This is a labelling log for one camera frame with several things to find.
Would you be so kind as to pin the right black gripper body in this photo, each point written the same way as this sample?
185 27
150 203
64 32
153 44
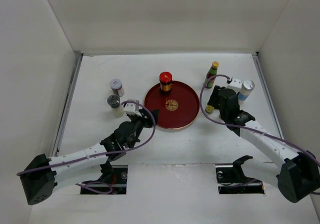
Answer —
215 94

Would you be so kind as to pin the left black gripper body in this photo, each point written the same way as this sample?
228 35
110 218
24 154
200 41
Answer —
139 123

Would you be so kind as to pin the small yellow label bottle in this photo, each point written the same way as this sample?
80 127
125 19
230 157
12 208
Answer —
209 109

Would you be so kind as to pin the white blue label shaker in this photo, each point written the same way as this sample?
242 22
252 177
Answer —
246 89

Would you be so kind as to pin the green red sauce bottle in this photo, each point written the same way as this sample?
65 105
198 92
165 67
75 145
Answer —
212 72

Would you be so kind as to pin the grey cap salt grinder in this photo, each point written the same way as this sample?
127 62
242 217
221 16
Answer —
115 104

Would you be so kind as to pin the red lid dark jar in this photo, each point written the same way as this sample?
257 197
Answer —
165 80

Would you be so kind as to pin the white lid spice jar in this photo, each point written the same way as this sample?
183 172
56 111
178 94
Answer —
116 87

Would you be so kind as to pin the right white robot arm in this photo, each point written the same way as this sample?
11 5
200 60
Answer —
296 171

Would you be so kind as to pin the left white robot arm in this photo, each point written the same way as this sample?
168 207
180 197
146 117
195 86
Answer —
45 175

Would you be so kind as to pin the red round tray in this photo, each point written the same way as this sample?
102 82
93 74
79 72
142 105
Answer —
177 109

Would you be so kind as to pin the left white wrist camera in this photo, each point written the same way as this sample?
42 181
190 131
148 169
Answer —
131 108

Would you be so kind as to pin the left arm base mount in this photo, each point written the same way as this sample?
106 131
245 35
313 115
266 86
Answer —
113 182

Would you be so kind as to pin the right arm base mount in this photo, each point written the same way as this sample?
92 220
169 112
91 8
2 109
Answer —
231 179

